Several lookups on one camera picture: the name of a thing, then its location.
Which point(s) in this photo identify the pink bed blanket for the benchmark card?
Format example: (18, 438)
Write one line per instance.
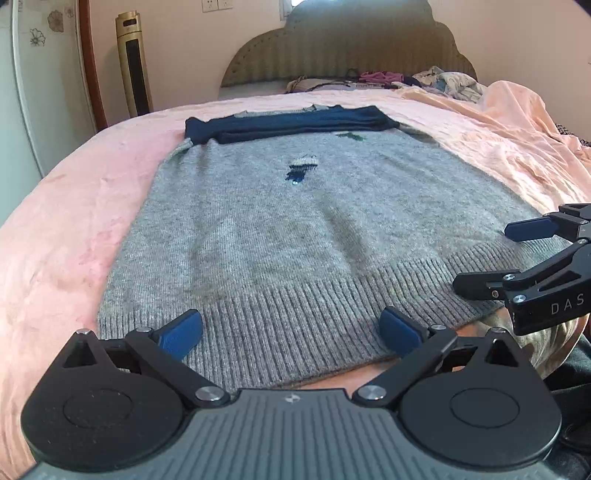
(78, 221)

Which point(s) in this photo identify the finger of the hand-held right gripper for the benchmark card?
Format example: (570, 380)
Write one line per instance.
(478, 281)
(531, 229)

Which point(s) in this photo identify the gold tower fan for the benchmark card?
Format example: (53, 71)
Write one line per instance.
(135, 64)

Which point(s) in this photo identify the dark patterned cloth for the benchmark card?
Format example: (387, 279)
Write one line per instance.
(575, 134)

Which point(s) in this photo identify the patterned pillow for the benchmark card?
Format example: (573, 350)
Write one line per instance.
(302, 84)

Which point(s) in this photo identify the grey and navy knit sweater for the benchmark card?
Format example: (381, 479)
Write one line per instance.
(286, 240)

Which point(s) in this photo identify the peach blanket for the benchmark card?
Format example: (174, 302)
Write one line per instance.
(503, 138)

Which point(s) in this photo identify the white flower-sticker door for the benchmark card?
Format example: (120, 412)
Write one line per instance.
(41, 92)

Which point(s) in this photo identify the brown wooden door frame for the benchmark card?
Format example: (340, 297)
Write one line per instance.
(92, 64)

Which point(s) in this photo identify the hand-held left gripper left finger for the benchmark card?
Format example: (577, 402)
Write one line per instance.
(183, 331)

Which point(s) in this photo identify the pile of light clothes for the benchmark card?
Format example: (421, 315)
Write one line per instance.
(445, 83)

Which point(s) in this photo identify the olive padded headboard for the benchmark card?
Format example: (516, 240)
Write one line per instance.
(369, 41)

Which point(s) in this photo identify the magenta garment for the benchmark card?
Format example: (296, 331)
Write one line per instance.
(378, 77)

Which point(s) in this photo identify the window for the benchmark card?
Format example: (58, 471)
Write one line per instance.
(295, 5)

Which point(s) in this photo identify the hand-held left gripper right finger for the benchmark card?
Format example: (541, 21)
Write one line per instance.
(397, 330)

